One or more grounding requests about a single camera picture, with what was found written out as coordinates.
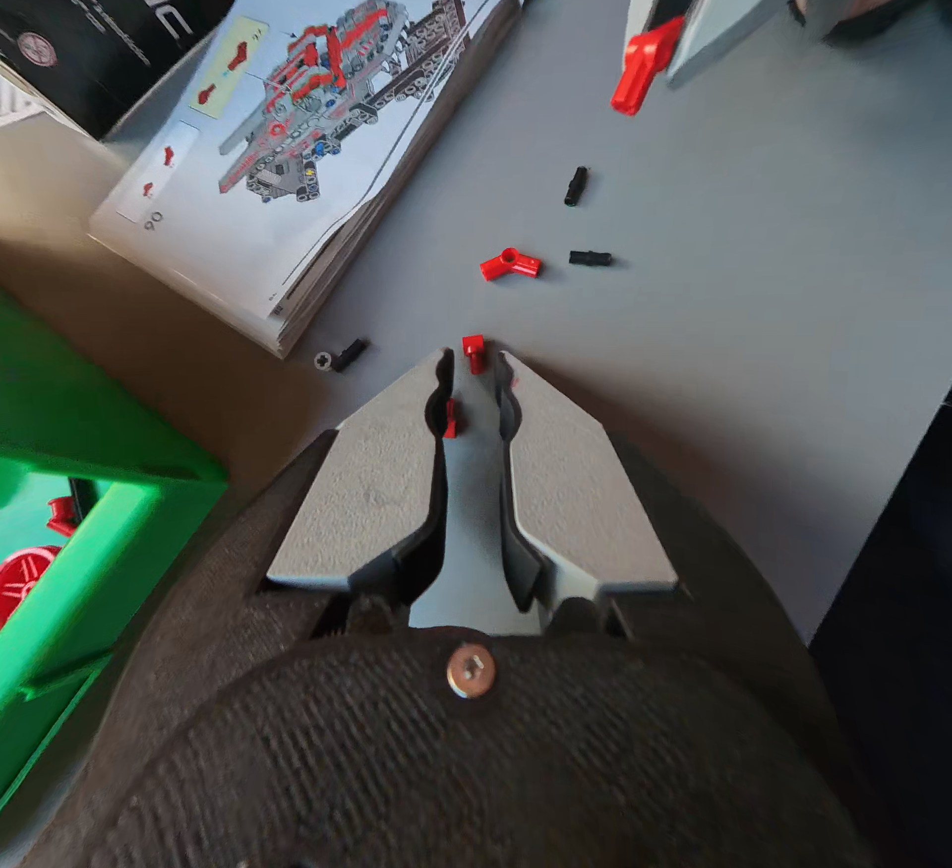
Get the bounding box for lego instruction booklet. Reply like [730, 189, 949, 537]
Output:
[88, 0, 575, 361]

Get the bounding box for red lego wheel hub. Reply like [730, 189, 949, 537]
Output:
[0, 545, 65, 628]

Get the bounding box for black lego set box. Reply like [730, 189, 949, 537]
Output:
[0, 0, 250, 140]

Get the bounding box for person's legs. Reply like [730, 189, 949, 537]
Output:
[807, 384, 952, 868]

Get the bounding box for green plastic bin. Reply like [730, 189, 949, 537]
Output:
[0, 288, 229, 813]

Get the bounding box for red angled lego connector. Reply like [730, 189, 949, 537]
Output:
[479, 248, 544, 283]
[610, 15, 686, 117]

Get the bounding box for black grey lego axle pin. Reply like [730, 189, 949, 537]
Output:
[314, 337, 370, 373]

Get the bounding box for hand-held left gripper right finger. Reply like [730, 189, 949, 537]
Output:
[494, 349, 681, 628]

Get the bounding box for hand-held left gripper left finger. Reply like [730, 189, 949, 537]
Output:
[265, 347, 456, 606]

